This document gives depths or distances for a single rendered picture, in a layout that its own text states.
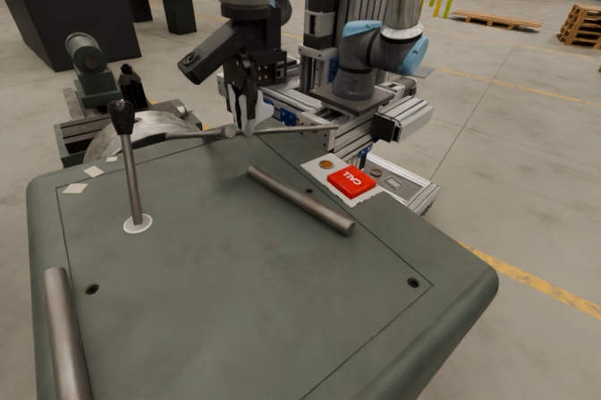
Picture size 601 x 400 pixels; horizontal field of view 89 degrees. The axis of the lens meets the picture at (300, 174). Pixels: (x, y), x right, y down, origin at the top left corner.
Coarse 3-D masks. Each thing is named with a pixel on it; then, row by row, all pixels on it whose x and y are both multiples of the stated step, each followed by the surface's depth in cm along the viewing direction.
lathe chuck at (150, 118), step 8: (144, 112) 73; (152, 112) 74; (160, 112) 75; (168, 112) 77; (144, 120) 70; (152, 120) 70; (160, 120) 71; (168, 120) 72; (176, 120) 74; (184, 120) 78; (104, 128) 70; (112, 128) 69; (136, 128) 67; (144, 128) 67; (192, 128) 75; (96, 136) 70; (104, 136) 68; (112, 136) 67; (96, 144) 68; (104, 144) 66; (112, 144) 65; (88, 152) 69; (96, 152) 67; (104, 152) 65; (88, 160) 68
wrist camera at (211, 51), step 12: (228, 24) 45; (240, 24) 44; (216, 36) 45; (228, 36) 43; (240, 36) 44; (204, 48) 44; (216, 48) 43; (228, 48) 44; (240, 48) 45; (192, 60) 43; (204, 60) 43; (216, 60) 44; (192, 72) 43; (204, 72) 44
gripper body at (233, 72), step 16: (224, 16) 43; (240, 16) 42; (256, 16) 43; (272, 16) 46; (256, 32) 46; (272, 32) 47; (256, 48) 47; (272, 48) 49; (224, 64) 50; (240, 64) 46; (256, 64) 46; (272, 64) 50; (240, 80) 47; (256, 80) 48; (272, 80) 51
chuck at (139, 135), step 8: (152, 128) 67; (160, 128) 68; (168, 128) 69; (176, 128) 70; (184, 128) 72; (136, 136) 65; (144, 136) 65; (152, 136) 66; (160, 136) 67; (120, 144) 64; (136, 144) 64; (144, 144) 66; (152, 144) 67; (112, 152) 63; (120, 152) 63
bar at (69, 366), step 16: (48, 272) 34; (64, 272) 35; (48, 288) 32; (64, 288) 33; (48, 304) 31; (64, 304) 31; (48, 320) 30; (64, 320) 30; (64, 336) 28; (64, 352) 27; (80, 352) 28; (64, 368) 26; (80, 368) 27; (64, 384) 25; (80, 384) 26
